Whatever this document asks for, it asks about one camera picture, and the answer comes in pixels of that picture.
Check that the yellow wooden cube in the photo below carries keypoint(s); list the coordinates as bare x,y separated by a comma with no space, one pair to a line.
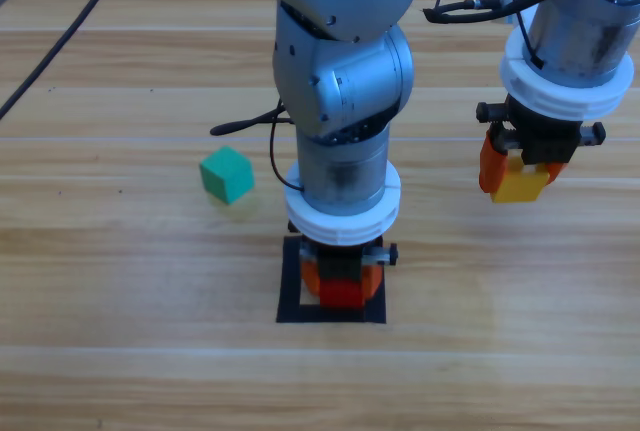
517,187

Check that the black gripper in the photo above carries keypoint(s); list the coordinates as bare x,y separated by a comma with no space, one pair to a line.
547,141
340,261

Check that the black tape square outline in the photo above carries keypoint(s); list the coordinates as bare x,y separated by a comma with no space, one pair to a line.
290,301

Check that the red wooden cube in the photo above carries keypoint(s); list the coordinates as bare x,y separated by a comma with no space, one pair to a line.
341,295

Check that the green wooden cube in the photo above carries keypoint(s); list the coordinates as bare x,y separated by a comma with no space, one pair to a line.
225,176

